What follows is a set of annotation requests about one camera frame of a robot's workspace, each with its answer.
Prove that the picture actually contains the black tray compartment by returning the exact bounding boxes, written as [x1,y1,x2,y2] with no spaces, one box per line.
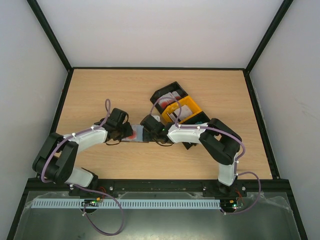
[182,111,210,150]
[150,81,188,114]

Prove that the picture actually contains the yellow middle tray compartment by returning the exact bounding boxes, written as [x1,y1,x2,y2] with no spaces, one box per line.
[161,96,202,123]

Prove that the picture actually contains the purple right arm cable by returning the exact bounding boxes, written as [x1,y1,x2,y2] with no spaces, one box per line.
[150,96,262,216]

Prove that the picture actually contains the brown leather card holder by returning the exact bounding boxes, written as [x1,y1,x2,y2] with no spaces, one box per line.
[121,124,151,143]

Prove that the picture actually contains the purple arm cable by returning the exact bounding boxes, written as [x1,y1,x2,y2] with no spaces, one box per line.
[150,96,262,216]
[39,98,125,236]

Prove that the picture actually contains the red white card stack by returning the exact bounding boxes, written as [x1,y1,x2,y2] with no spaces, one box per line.
[158,91,182,109]

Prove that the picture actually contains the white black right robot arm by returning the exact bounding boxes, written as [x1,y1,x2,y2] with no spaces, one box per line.
[140,114,243,196]

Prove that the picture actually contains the black left tray compartment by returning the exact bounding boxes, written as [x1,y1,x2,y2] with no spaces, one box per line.
[150,81,188,114]

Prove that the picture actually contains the light blue slotted cable duct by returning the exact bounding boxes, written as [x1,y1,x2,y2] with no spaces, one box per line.
[31,198,221,210]

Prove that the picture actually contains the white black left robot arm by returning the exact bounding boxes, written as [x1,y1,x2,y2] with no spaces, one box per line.
[32,108,133,188]

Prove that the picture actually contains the black right tray compartment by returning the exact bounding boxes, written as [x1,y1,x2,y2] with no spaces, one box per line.
[182,111,210,150]

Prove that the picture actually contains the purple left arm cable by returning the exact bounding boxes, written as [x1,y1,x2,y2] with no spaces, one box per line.
[39,98,125,236]

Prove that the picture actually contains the black metal cage frame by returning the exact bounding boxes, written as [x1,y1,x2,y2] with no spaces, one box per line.
[7,0,308,240]

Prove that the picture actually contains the red white credit card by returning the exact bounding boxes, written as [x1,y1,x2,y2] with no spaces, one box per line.
[123,124,143,142]

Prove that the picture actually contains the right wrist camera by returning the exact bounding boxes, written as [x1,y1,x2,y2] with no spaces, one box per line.
[152,115,161,122]

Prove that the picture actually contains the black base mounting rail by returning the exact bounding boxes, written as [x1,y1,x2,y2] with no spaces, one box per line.
[68,178,248,198]

